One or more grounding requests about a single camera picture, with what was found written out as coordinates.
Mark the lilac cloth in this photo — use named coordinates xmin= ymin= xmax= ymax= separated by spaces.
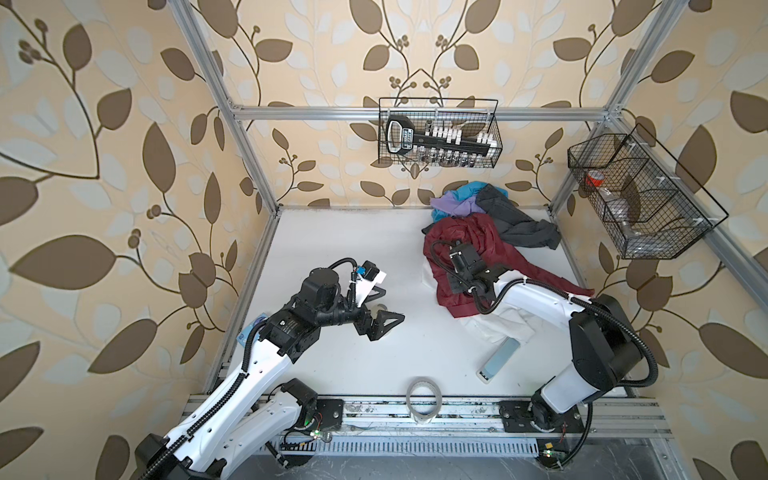
xmin=430 ymin=191 xmax=485 ymax=222

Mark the black wire basket right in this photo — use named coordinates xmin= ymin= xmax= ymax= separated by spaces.
xmin=567 ymin=124 xmax=728 ymax=260

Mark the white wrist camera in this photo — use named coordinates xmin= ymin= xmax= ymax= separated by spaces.
xmin=354 ymin=260 xmax=386 ymax=307

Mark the white shirt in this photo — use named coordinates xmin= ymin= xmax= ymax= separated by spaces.
xmin=419 ymin=257 xmax=559 ymax=346

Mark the teal cloth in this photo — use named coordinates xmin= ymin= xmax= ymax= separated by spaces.
xmin=441 ymin=181 xmax=488 ymax=199

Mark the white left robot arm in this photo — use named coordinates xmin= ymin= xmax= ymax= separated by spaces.
xmin=135 ymin=258 xmax=405 ymax=479

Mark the maroon shirt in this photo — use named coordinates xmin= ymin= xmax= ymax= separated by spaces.
xmin=423 ymin=213 xmax=594 ymax=318

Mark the light blue stapler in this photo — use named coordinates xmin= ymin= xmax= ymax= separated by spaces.
xmin=477 ymin=337 xmax=521 ymax=383

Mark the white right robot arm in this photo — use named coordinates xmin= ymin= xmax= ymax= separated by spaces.
xmin=427 ymin=241 xmax=659 ymax=432

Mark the black wire basket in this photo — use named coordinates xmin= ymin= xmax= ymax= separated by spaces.
xmin=377 ymin=96 xmax=503 ymax=169
xmin=567 ymin=124 xmax=728 ymax=260

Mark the dark grey cloth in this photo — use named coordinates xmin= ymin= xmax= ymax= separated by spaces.
xmin=476 ymin=184 xmax=561 ymax=250

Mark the clear tape roll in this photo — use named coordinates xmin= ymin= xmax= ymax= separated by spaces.
xmin=405 ymin=377 xmax=443 ymax=425

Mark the aluminium frame post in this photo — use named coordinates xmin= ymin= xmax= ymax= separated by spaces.
xmin=169 ymin=0 xmax=279 ymax=217

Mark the black wire basket rear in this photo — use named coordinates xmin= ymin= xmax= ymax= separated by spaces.
xmin=377 ymin=96 xmax=503 ymax=169

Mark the slotted cable duct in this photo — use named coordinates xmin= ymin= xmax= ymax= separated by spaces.
xmin=272 ymin=434 xmax=539 ymax=458

